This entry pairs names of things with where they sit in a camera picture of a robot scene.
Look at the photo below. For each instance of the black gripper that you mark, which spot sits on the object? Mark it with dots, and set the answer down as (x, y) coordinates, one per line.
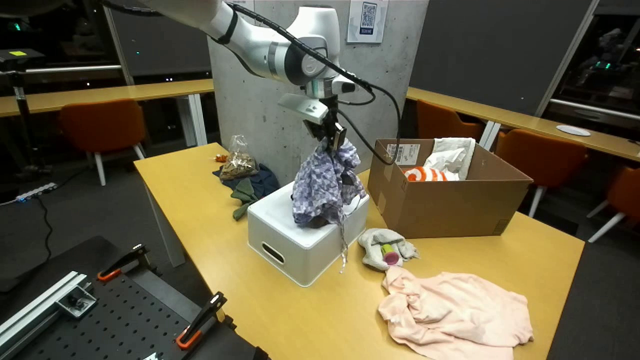
(331, 113)

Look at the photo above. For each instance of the purple checkered cloth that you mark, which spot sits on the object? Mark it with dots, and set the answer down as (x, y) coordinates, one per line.
(321, 186)

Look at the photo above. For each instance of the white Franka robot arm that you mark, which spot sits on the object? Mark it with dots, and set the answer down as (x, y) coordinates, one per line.
(266, 53)

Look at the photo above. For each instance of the dark blue cloth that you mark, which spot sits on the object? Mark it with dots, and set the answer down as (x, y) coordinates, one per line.
(266, 181)

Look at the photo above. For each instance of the small orange tiger toy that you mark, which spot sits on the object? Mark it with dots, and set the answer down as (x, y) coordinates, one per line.
(223, 159)

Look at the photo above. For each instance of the white plastic basket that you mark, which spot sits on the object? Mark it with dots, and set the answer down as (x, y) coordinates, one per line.
(286, 247)

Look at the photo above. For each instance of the pink cloth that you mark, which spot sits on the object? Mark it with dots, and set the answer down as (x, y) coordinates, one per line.
(461, 312)

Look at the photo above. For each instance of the clear bag of corks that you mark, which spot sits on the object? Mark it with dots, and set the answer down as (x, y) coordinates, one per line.
(236, 164)

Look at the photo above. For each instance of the orange white striped item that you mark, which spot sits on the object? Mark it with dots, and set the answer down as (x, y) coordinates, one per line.
(427, 174)

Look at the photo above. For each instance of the white terry towel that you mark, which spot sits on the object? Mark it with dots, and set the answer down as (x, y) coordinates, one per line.
(373, 242)

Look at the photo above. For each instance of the white plastic bag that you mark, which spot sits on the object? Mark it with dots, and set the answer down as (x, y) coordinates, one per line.
(453, 157)

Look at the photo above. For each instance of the white QR code sheet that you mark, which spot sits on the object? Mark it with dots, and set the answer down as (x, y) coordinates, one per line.
(366, 21)

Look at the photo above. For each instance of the yellow dough can pink lid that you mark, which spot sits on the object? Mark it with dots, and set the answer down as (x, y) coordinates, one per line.
(388, 253)

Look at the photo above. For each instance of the brown cardboard box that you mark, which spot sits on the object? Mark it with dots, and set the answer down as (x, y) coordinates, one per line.
(447, 206)

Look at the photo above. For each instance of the wooden desk with plate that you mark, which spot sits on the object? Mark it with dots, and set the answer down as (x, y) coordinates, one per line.
(521, 121)

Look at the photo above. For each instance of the long wooden desk white legs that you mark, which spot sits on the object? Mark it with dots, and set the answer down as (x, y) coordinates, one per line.
(100, 94)

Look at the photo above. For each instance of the white plate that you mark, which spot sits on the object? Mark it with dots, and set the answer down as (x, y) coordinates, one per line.
(573, 131)

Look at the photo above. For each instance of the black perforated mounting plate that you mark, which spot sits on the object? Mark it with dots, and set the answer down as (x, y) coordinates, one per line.
(126, 320)

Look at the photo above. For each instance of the dark machine green light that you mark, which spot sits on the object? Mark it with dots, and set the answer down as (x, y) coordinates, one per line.
(602, 65)

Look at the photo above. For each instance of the white power strip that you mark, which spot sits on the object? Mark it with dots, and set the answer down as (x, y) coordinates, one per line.
(32, 192)

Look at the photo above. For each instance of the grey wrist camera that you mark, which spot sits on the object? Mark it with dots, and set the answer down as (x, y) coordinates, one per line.
(303, 107)

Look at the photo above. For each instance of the aluminium profile rail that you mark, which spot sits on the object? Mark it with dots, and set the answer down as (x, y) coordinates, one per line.
(32, 310)

